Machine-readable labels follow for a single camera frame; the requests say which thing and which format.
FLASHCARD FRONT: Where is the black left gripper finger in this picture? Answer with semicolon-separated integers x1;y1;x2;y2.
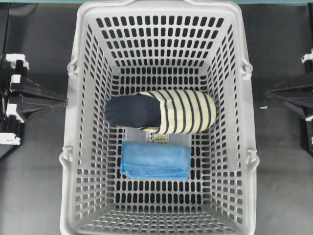
20;94;67;122
10;75;67;101

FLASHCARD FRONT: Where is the navy striped slipper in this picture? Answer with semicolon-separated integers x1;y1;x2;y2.
105;90;217;135

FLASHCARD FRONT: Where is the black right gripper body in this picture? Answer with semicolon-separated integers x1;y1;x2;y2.
301;49;313;150

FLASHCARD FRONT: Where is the grey plastic shopping basket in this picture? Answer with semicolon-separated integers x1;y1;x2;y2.
59;0;259;235

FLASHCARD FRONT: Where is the clear plastic package with label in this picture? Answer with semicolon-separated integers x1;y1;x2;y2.
124;128;192;147

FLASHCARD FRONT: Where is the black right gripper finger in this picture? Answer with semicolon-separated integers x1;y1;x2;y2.
271;94;309;120
266;78;313;98

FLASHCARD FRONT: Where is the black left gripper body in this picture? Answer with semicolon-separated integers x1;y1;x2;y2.
0;53;29;145

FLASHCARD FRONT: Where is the blue folded cloth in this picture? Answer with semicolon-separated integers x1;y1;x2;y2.
120;141;191;181

